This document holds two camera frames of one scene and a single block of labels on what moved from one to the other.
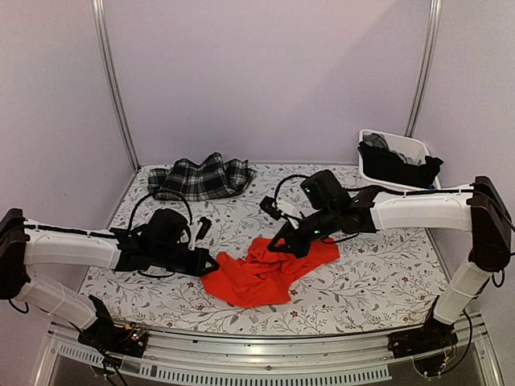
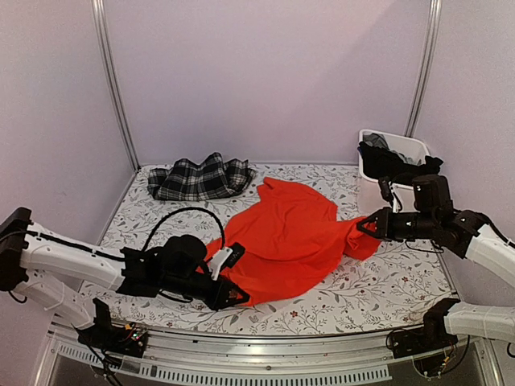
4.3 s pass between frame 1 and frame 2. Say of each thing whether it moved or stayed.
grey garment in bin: stayed
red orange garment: moved
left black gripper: moved
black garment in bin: stayed
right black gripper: moved
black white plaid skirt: stayed
